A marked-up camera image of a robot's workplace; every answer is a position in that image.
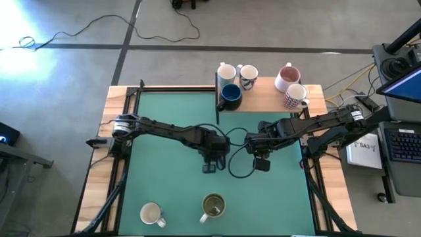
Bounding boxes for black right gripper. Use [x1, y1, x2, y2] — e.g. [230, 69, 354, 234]
[245, 119, 284, 158]

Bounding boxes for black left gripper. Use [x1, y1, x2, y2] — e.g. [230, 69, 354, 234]
[196, 127, 232, 165]

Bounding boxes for black mug teal inside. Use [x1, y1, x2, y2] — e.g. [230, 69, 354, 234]
[216, 83, 243, 113]

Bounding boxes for red white patterned mug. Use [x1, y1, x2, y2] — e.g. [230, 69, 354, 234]
[282, 82, 310, 110]

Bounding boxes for white mug olive green inside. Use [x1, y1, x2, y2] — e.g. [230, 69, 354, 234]
[199, 192, 227, 224]

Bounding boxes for white mug blue floral pattern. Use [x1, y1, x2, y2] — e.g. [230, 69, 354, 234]
[237, 64, 260, 92]

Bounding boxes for white mug pink inside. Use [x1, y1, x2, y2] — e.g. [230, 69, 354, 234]
[274, 61, 303, 93]

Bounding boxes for plain white mug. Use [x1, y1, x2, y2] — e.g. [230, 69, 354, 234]
[139, 201, 167, 228]

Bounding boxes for wooden shelf black legs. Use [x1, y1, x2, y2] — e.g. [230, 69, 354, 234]
[214, 72, 305, 126]

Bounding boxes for green table mat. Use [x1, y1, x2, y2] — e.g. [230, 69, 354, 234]
[118, 91, 316, 236]

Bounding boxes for white speckled mug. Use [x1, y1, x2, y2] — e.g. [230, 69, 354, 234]
[216, 61, 238, 92]

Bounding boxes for white printed booklet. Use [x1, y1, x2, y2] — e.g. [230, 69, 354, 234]
[345, 132, 384, 171]

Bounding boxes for black power strip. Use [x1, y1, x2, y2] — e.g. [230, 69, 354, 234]
[354, 93, 380, 113]

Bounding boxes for black backlit keyboard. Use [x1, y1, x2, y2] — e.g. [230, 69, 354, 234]
[384, 127, 421, 165]

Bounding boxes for black floor stand base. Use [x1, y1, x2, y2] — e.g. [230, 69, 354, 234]
[170, 0, 210, 10]

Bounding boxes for computer monitor blue screen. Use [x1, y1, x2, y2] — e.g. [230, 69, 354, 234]
[376, 62, 421, 105]

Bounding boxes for black laptop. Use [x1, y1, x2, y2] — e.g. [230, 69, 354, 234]
[371, 42, 421, 198]

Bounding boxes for black round pole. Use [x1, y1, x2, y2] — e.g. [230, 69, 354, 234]
[384, 19, 421, 55]

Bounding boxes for grey metal stand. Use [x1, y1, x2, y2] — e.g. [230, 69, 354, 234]
[0, 143, 54, 231]

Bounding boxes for black device blue light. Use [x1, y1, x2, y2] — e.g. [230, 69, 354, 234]
[0, 121, 21, 146]

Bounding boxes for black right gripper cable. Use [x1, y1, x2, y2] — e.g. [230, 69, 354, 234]
[227, 143, 258, 180]

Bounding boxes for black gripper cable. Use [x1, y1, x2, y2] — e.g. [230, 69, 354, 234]
[184, 123, 249, 147]
[227, 143, 258, 180]

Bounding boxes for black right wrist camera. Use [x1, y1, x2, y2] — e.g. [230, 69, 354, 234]
[253, 157, 272, 172]

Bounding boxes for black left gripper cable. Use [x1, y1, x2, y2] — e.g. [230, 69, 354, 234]
[184, 123, 249, 147]

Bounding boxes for black aluminium table frame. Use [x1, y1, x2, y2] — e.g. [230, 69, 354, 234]
[98, 78, 330, 237]

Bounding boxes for black floor cable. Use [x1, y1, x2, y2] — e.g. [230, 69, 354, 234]
[0, 6, 201, 52]

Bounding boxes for yellow cable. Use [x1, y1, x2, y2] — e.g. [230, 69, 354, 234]
[324, 64, 376, 128]

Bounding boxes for black coiled cable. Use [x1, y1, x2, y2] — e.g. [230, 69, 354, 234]
[381, 57, 410, 78]

